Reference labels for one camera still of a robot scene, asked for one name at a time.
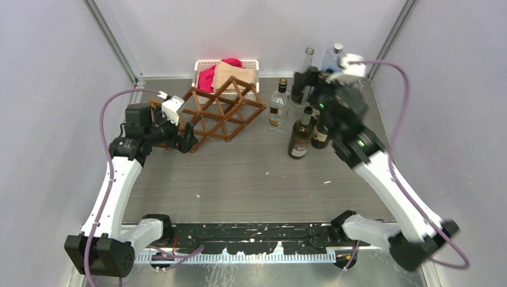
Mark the clear glass wine bottle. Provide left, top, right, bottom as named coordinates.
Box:
left=291, top=46, right=314, bottom=108

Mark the pink red cloth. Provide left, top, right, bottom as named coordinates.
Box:
left=197, top=58, right=242, bottom=93

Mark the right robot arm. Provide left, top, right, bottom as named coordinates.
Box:
left=291, top=66, right=459, bottom=271

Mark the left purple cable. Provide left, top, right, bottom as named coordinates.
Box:
left=83, top=87, right=207, bottom=287

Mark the blue square glass bottle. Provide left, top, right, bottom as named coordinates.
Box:
left=320, top=43, right=344, bottom=73

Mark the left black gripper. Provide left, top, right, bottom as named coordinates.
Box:
left=145, top=105, right=198, bottom=153

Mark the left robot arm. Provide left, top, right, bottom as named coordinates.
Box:
left=64, top=98, right=198, bottom=278

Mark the beige cloth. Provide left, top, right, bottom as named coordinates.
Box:
left=211, top=59, right=256, bottom=91

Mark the dark green bottle white label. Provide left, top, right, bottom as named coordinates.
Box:
left=310, top=104, right=321, bottom=127

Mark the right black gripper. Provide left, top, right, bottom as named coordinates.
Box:
left=292, top=65, right=355, bottom=136

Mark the green bottle silver capsule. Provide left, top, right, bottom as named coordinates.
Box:
left=288, top=106, right=313, bottom=159

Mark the small clear bottle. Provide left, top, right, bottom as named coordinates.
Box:
left=352, top=78, right=366, bottom=90

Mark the brown wooden wine rack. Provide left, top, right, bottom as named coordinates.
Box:
left=148, top=75, right=268, bottom=154

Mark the white plastic basket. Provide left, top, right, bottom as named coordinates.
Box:
left=192, top=59, right=259, bottom=100

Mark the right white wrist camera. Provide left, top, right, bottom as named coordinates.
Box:
left=325, top=53, right=366, bottom=85

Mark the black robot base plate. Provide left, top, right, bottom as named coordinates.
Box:
left=149, top=222, right=354, bottom=255

